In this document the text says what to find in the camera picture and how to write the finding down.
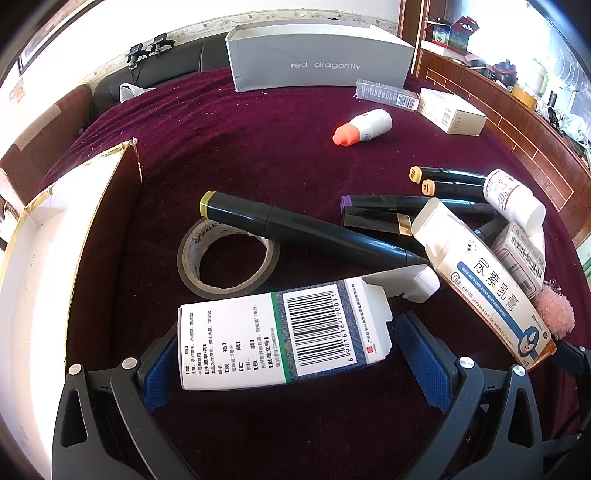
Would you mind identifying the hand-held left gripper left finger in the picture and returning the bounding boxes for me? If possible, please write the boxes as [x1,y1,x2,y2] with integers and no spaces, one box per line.
[52,323,195,480]

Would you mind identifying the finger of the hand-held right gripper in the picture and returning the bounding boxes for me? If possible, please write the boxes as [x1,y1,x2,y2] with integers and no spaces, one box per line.
[551,340,591,372]

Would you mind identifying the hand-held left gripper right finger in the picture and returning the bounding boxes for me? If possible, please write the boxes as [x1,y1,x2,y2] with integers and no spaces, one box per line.
[392,310,571,480]

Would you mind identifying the pink puff brush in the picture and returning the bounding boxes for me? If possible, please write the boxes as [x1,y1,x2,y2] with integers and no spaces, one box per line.
[530,278,576,342]

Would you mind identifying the long white blue carton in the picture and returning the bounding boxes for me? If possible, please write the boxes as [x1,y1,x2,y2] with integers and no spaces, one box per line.
[412,198,557,372]

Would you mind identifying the brown tape roll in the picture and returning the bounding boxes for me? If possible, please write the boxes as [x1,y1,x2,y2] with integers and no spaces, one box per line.
[178,217,281,300]

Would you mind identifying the blue green medicine box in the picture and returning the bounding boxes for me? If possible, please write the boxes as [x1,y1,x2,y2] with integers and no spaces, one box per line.
[178,268,439,391]

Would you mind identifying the white carton pink lines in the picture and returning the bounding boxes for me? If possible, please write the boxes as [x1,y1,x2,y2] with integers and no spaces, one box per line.
[490,222,547,300]

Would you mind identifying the black marker grey cap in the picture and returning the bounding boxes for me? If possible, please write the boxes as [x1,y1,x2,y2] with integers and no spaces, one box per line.
[471,216,509,241]

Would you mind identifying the black gold lipstick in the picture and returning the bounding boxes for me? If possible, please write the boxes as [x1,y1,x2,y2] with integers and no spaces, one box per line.
[342,206,414,238]

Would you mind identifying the gold-rimmed white box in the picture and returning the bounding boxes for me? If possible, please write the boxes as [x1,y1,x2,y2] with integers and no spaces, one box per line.
[0,138,144,480]

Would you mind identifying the black marker purple cap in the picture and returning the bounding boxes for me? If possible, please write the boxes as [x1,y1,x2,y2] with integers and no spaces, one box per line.
[340,194,498,220]

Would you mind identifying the black marker tan cap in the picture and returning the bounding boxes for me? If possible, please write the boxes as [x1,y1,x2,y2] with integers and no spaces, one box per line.
[421,179,486,198]
[409,165,489,184]

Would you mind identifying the white pill bottle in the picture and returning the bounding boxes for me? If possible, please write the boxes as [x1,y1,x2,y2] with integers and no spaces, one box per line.
[483,169,547,235]

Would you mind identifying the black marker olive cap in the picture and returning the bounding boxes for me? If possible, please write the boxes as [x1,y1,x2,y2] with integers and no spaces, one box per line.
[199,190,430,273]

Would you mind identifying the white bottle orange cap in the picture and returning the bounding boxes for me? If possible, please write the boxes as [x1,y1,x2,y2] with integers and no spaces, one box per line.
[333,108,393,147]

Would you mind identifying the clear plastic bag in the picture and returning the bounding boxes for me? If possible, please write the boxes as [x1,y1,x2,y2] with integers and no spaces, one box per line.
[556,108,591,151]

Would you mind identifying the burgundy velvet tablecloth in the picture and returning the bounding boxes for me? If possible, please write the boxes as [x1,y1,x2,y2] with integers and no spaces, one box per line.
[39,68,583,480]

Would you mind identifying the yellow box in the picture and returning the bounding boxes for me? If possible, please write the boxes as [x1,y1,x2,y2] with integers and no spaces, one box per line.
[512,85,539,110]

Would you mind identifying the purple grey small carton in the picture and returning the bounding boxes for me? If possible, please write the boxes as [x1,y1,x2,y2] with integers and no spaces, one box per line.
[355,79,420,112]

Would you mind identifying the wooden cabinet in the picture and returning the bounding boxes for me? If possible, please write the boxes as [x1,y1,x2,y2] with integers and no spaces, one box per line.
[413,44,591,252]

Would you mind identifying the red fabric armchair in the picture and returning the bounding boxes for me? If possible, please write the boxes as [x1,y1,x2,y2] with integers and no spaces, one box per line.
[0,83,95,217]

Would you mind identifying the pale green jar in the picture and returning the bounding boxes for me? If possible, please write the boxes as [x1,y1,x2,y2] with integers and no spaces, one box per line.
[531,59,550,93]

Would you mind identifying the white plastic bag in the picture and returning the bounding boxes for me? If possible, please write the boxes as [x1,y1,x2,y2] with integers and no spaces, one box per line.
[119,83,154,103]

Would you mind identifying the red pot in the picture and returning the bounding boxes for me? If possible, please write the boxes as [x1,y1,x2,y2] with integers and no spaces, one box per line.
[493,59,519,88]

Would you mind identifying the grey shoe box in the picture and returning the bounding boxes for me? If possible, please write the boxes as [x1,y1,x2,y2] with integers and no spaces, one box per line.
[225,19,415,93]

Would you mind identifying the black leather sofa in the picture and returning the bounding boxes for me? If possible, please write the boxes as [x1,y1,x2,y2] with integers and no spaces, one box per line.
[93,36,232,106]

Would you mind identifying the red black box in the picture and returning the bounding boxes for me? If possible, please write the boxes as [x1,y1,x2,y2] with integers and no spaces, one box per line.
[450,16,482,47]

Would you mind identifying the black clamp mount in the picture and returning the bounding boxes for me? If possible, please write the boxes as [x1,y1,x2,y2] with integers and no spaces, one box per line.
[150,33,177,58]
[126,44,151,71]

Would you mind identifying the framed wall picture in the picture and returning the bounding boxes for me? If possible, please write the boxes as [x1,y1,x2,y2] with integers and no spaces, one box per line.
[17,0,77,77]

